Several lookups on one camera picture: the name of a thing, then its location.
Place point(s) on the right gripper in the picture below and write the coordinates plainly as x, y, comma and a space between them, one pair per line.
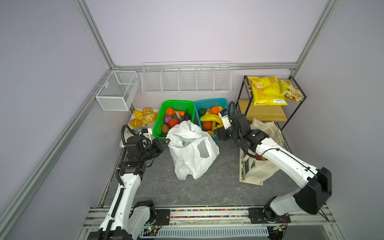
221, 131

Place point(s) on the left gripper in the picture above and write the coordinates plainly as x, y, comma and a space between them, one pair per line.
157, 141

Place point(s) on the white plastic grocery bag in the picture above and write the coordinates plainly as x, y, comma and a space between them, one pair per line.
193, 151

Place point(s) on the yellow banana bunch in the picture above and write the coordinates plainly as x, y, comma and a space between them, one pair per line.
211, 117

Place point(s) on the red Lays chips bag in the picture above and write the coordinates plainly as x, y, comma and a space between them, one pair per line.
259, 158

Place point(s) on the canvas tote bag floral print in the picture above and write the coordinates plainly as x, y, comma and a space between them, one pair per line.
253, 171

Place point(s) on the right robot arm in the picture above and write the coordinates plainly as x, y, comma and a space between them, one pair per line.
315, 185

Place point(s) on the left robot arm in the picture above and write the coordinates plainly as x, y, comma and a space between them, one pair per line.
125, 220

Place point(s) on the brown potato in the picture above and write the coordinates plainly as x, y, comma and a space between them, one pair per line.
165, 128

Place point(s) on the white bread tray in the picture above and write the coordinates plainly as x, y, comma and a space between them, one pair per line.
144, 119

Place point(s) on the red tomato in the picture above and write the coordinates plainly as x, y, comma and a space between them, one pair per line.
173, 122

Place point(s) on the purple onion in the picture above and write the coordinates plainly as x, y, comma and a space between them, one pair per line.
167, 118

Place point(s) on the orange fruit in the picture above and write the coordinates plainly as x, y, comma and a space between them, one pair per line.
207, 125

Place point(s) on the croissant bread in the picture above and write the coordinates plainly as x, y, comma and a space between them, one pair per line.
135, 123

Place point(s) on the black wooden shelf rack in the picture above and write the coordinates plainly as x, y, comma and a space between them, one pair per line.
281, 115

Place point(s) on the teal plastic basket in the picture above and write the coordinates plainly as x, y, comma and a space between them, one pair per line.
207, 112

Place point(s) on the green plastic basket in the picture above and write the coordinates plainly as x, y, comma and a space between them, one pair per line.
181, 110

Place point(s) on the large yellow chips bag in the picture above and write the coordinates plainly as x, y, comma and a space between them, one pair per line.
267, 91

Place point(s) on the small yellow snack bag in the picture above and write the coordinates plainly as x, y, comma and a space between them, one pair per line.
292, 92

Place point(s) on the small white mesh basket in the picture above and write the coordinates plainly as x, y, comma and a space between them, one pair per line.
118, 91

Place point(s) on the long white wire basket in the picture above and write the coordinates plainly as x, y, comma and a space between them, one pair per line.
197, 77

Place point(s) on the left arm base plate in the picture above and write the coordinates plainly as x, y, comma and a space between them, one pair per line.
156, 217

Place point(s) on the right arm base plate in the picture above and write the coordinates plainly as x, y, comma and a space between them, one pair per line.
260, 215

